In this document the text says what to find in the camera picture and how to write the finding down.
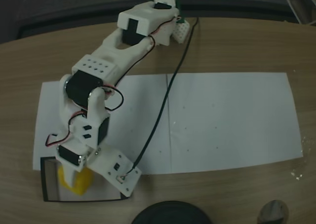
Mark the green table clamp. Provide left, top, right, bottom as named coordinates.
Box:
left=175, top=0, right=187, bottom=24

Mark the white paper sheet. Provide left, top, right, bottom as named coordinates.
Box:
left=33, top=74, right=173, bottom=174
left=166, top=72, right=304, bottom=175

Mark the black camera cable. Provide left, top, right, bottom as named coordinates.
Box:
left=123, top=16, right=200, bottom=179

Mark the black round stand base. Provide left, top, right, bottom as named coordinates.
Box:
left=130, top=200, right=214, bottom=224

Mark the yellow cube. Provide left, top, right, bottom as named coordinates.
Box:
left=58, top=166, right=94, bottom=197

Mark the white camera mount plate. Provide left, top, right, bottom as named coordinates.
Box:
left=87, top=146, right=142, bottom=198

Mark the round table cable hole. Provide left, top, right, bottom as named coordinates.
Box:
left=256, top=199, right=290, bottom=224

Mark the white metal frame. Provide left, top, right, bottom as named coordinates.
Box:
left=285, top=0, right=316, bottom=26

